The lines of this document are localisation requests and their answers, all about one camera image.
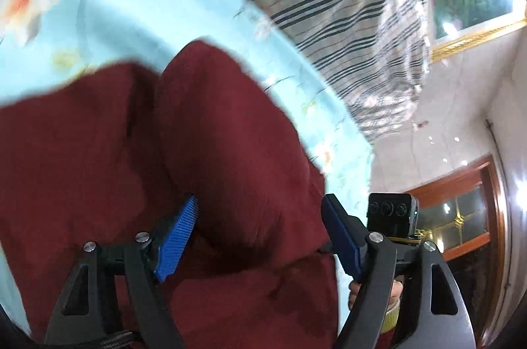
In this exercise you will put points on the wooden glass door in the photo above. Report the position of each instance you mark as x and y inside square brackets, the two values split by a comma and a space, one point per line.
[465, 209]

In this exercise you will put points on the person's right hand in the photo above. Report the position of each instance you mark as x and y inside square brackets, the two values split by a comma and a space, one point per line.
[396, 291]

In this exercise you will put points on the light blue floral bed sheet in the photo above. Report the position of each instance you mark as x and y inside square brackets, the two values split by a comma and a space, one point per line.
[123, 11]

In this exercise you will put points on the dark red knit sweater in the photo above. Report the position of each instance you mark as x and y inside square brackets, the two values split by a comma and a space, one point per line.
[226, 147]

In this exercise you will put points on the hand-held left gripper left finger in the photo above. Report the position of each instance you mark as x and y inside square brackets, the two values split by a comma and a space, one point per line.
[177, 242]

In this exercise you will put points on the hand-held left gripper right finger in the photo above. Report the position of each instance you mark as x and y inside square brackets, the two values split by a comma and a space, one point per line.
[341, 242]

